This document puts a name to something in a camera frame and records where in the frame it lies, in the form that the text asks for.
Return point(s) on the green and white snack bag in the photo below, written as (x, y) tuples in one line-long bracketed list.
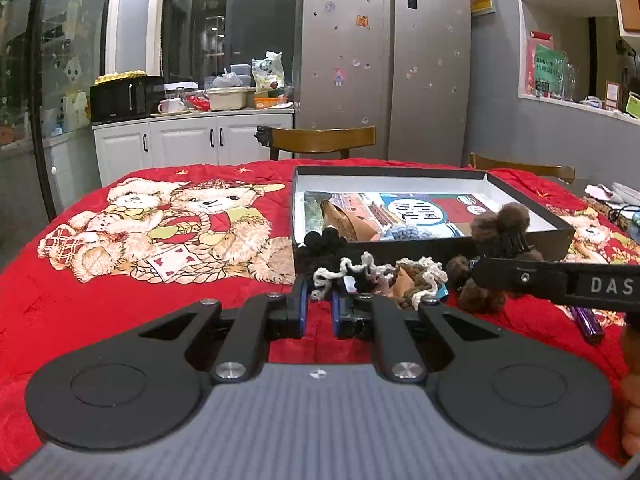
[(267, 72)]

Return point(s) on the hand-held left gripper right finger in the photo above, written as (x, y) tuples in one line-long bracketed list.
[(336, 317)]

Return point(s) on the person's right hand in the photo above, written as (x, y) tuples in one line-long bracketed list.
[(631, 390)]

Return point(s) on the shallow black cardboard box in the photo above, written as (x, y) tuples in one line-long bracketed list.
[(425, 251)]

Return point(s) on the red printed blanket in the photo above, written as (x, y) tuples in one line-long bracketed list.
[(100, 310)]

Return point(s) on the white cloth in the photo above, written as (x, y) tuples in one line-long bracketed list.
[(607, 192)]

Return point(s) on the red paper envelope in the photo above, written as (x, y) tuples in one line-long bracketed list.
[(537, 37)]

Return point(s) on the brown triangular snack packet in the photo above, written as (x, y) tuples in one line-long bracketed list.
[(350, 222), (402, 286)]

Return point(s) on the clear plastic container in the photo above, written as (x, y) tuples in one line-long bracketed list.
[(241, 72)]

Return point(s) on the brown scrunchie with white trim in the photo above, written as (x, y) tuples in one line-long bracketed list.
[(425, 272)]

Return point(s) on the beige plastic basin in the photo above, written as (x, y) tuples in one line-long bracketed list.
[(230, 100)]

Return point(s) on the white cabinet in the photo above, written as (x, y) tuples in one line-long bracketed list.
[(190, 140)]

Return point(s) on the green paper notice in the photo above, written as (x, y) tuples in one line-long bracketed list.
[(547, 70)]

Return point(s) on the yellow ruffled object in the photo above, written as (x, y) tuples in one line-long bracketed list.
[(120, 78)]

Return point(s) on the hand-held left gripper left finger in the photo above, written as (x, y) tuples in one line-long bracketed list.
[(303, 310)]

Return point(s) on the wooden chair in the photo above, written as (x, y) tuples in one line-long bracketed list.
[(320, 140), (520, 167)]

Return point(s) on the black scrunchie with white trim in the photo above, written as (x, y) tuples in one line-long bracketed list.
[(350, 264)]

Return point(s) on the orange food container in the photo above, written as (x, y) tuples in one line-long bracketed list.
[(272, 103)]

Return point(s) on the grey plastic bag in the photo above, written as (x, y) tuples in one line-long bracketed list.
[(227, 80)]

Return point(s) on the white cup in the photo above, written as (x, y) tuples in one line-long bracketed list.
[(171, 106)]

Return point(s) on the blue and white scrunchie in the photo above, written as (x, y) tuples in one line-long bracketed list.
[(405, 234)]

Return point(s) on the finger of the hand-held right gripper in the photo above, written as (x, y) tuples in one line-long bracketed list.
[(525, 276)]

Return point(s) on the silver refrigerator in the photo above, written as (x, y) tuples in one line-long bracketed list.
[(385, 60)]

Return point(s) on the red plastic bag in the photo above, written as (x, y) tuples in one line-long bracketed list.
[(199, 102)]

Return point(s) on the black microwave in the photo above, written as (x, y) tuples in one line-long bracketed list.
[(125, 99)]

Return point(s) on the brown fuzzy hair clip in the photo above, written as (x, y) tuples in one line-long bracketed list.
[(510, 220), (480, 301)]

